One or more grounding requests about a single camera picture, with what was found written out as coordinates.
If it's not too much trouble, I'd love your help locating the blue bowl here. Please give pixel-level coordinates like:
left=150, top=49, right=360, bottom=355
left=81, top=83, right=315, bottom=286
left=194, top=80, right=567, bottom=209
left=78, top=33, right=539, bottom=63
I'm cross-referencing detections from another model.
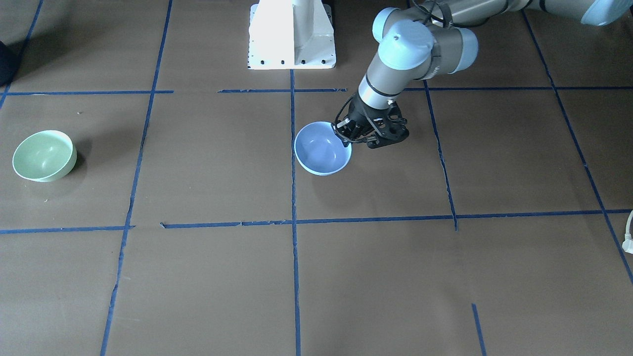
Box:
left=294, top=121, right=352, bottom=176

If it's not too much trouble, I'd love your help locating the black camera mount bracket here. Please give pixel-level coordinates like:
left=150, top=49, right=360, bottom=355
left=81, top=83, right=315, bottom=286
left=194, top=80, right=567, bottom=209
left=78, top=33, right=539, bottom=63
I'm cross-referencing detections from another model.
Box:
left=365, top=101, right=409, bottom=149

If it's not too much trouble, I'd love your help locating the white power plug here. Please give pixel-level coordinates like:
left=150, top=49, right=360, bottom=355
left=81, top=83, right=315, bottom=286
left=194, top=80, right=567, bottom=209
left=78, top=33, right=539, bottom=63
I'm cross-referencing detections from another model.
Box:
left=621, top=210, right=633, bottom=255

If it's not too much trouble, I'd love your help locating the dark object at edge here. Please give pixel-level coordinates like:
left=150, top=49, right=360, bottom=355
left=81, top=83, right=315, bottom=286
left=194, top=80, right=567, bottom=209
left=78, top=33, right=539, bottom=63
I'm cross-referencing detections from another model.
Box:
left=0, top=42, right=19, bottom=86

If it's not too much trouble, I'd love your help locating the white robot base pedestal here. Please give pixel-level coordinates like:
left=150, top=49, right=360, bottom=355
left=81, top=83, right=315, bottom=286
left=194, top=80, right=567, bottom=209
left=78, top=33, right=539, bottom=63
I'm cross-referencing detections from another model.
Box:
left=247, top=0, right=337, bottom=70

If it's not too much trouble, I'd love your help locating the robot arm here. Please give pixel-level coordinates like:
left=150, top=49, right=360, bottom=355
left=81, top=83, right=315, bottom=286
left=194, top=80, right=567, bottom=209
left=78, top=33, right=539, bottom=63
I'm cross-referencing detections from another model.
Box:
left=332, top=0, right=632, bottom=148

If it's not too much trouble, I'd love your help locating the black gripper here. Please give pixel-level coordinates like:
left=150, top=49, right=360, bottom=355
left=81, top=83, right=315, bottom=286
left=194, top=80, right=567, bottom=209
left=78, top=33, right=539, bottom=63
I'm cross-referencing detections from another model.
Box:
left=334, top=94, right=372, bottom=148

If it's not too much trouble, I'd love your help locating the green bowl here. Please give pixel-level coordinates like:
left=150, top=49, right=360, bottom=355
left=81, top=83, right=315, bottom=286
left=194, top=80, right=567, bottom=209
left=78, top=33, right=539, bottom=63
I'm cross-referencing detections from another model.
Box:
left=12, top=130, right=77, bottom=182

